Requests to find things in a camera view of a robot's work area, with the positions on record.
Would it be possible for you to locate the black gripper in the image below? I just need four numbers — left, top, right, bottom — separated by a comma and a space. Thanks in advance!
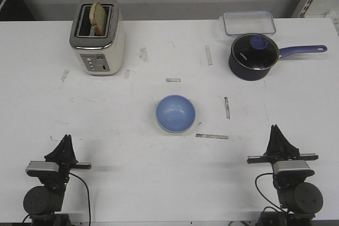
246, 125, 318, 190
39, 134, 92, 190

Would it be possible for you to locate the blue bowl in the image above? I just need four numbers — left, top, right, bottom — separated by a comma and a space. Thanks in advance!
156, 95, 195, 131

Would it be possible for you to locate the green bowl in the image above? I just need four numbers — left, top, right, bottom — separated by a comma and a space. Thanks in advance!
158, 123, 191, 134

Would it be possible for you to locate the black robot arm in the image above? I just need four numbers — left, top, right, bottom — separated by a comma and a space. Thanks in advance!
247, 125, 323, 225
23, 134, 92, 225

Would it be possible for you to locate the dark blue saucepan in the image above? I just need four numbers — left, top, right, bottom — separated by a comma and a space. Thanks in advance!
228, 45, 327, 81

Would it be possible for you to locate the glass pot lid blue knob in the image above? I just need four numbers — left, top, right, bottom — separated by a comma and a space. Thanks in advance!
231, 33, 279, 70

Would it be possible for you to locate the cream and chrome toaster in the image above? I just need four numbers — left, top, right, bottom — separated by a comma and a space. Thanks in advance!
69, 0, 126, 76

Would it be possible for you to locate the clear plastic food container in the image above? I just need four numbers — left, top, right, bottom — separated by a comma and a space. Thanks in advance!
222, 11, 276, 36

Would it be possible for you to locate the toast slice in toaster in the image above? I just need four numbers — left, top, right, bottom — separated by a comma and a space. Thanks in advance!
89, 3, 107, 36

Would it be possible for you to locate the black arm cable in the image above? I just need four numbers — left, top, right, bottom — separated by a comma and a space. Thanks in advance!
254, 173, 288, 213
69, 172, 92, 224

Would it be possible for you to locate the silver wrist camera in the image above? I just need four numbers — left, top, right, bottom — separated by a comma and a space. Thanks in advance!
272, 160, 315, 177
25, 161, 59, 176

